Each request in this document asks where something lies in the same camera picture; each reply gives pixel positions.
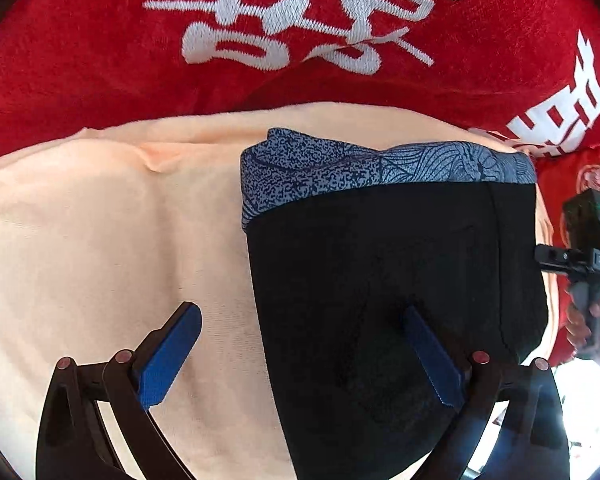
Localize black pants with blue trim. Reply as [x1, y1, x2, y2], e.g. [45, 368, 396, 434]
[240, 129, 550, 479]

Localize person's right hand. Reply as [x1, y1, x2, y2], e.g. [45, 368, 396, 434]
[566, 299, 600, 366]

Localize red embroidered cushion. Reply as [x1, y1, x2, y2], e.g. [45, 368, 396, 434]
[534, 148, 600, 366]

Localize peach towel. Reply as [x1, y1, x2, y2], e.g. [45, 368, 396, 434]
[0, 101, 562, 480]

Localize red blanket with white characters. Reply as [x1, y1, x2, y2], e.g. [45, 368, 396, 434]
[0, 0, 600, 156]

